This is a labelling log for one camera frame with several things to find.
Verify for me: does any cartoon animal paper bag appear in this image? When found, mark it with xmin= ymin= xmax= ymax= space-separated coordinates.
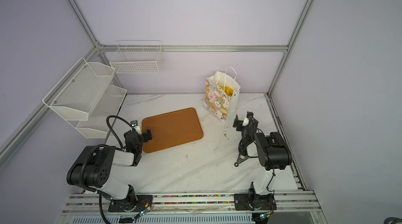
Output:
xmin=204 ymin=66 xmax=241 ymax=123

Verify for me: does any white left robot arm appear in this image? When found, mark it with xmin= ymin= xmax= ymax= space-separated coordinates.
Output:
xmin=67 ymin=129 xmax=152 ymax=205

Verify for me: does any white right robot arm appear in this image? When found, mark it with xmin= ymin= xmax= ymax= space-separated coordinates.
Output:
xmin=233 ymin=112 xmax=293 ymax=210

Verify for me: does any yellow fake bread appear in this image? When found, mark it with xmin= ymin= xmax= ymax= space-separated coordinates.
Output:
xmin=222 ymin=86 xmax=233 ymax=97

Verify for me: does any brown plastic tray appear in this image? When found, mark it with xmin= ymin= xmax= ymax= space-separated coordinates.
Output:
xmin=141 ymin=108 xmax=204 ymax=153

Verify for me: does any white mesh lower shelf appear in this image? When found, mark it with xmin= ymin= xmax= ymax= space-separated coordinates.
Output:
xmin=75 ymin=85 xmax=127 ymax=139

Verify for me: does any white mesh shelf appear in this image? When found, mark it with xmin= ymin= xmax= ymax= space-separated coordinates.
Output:
xmin=43 ymin=58 xmax=115 ymax=121
xmin=75 ymin=85 xmax=127 ymax=139

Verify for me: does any white mesh upper shelf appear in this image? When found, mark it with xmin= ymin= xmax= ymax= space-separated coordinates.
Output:
xmin=43 ymin=58 xmax=115 ymax=121

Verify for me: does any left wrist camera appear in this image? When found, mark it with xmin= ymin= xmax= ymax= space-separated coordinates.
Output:
xmin=130 ymin=120 xmax=138 ymax=128

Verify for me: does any white wire basket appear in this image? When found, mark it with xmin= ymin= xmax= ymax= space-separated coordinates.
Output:
xmin=110 ymin=40 xmax=164 ymax=74

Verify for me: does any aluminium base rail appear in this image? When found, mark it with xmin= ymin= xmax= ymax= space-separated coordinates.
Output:
xmin=57 ymin=191 xmax=327 ymax=224

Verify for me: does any aluminium frame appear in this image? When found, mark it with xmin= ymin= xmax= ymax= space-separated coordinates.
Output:
xmin=1 ymin=0 xmax=315 ymax=170

